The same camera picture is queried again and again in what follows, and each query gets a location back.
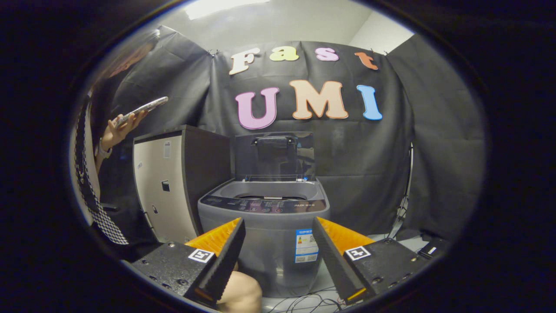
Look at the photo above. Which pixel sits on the smartphone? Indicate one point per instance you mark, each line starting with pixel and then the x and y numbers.
pixel 145 108

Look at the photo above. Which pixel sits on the grey washing machine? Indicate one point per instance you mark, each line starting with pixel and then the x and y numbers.
pixel 273 234

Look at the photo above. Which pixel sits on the dark cabinet with beige door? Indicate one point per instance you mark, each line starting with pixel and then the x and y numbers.
pixel 160 195

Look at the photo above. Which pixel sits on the dark glass washing machine lid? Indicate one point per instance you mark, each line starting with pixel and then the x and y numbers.
pixel 271 161

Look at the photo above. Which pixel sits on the metal light stand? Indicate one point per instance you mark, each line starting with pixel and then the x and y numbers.
pixel 403 204

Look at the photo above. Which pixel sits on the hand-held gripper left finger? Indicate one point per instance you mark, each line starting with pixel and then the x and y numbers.
pixel 226 261

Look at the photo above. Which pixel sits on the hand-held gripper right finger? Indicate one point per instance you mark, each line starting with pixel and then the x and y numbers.
pixel 332 265

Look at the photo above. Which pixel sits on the black backdrop cloth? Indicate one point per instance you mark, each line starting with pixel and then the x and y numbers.
pixel 356 165

